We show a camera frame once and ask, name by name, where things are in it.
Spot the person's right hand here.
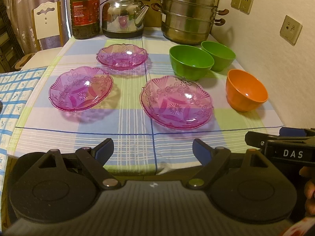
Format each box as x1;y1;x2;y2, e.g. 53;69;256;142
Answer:
299;167;315;216

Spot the stainless steel kettle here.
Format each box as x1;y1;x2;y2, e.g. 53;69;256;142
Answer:
101;0;150;39

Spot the pink glass plate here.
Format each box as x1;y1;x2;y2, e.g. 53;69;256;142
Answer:
49;66;114;112
96;44;148;71
139;75;214;130

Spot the large cooking oil bottle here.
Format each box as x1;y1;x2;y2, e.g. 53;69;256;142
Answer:
70;0;100;40

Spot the stainless steel steamer pot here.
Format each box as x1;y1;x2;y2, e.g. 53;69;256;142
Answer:
151;0;229;45

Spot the wall socket plate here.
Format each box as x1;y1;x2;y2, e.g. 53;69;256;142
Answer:
280;15;303;46

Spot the green plastic bowl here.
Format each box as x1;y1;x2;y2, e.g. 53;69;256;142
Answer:
201;41;236;72
169;45;215;81

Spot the orange plastic bowl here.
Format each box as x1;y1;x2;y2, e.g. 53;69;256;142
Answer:
225;69;269;112

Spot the white wooden chair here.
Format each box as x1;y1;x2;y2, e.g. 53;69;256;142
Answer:
14;1;65;70

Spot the blue white checked cloth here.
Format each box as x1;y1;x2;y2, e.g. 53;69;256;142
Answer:
0;66;48;202

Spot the double wall switch plate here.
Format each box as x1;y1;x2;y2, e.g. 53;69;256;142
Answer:
231;0;254;14

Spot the dark shelf rack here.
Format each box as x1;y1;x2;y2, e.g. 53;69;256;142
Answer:
0;0;25;73

